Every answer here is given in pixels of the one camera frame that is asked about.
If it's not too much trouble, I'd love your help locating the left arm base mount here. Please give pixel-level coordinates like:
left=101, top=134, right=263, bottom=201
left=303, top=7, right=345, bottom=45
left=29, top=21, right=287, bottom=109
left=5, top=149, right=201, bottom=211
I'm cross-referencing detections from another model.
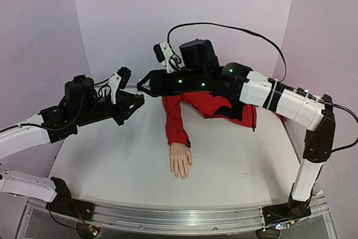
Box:
left=46, top=177, right=95, bottom=221

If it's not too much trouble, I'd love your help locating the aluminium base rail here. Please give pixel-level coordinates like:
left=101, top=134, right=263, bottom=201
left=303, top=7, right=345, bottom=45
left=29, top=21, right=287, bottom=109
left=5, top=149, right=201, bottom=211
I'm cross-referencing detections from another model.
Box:
left=16, top=191, right=337, bottom=238

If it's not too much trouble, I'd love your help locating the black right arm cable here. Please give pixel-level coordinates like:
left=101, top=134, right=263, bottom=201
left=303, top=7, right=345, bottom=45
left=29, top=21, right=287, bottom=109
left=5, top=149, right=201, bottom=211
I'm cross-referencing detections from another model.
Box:
left=166, top=22, right=358, bottom=153

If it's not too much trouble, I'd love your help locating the mannequin hand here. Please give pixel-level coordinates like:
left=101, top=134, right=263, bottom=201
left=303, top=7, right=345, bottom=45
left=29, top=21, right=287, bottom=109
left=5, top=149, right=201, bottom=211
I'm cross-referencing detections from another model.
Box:
left=169, top=143, right=192, bottom=182

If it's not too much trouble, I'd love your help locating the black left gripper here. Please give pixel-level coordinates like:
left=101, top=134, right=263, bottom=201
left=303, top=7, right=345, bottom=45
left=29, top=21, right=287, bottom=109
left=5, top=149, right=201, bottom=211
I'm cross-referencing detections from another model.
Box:
left=76, top=92, right=143, bottom=128

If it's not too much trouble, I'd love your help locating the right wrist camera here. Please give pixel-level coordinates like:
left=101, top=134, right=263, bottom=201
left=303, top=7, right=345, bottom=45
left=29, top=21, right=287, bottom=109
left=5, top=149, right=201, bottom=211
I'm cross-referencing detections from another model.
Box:
left=153, top=41, right=182, bottom=73

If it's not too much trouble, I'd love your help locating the red jacket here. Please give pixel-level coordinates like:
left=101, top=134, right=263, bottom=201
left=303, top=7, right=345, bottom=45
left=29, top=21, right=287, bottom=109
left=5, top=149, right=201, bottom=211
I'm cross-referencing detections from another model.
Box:
left=161, top=66, right=286, bottom=148

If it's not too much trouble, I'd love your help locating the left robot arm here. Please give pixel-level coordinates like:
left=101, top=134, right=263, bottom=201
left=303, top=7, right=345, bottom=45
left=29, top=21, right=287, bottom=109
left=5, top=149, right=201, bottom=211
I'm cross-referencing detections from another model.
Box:
left=1, top=73, right=144, bottom=215

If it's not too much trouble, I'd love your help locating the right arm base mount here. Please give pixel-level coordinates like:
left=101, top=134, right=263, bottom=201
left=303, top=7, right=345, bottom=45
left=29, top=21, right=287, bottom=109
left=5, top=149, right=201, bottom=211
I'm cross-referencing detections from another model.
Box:
left=262, top=196, right=311, bottom=227

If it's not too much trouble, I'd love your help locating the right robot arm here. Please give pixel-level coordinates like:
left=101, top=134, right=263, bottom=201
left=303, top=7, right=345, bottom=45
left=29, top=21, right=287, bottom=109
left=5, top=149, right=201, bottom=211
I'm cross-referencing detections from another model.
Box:
left=136, top=39, right=336, bottom=202

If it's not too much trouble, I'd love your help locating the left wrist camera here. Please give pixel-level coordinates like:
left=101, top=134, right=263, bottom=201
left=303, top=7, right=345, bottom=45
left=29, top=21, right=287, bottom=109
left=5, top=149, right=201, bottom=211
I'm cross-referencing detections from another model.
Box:
left=108, top=67, right=131, bottom=105

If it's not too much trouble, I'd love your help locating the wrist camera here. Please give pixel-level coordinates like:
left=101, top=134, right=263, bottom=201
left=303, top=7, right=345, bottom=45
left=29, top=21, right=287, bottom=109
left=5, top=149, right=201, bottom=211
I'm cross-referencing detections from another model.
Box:
left=153, top=41, right=182, bottom=73
left=108, top=67, right=131, bottom=105

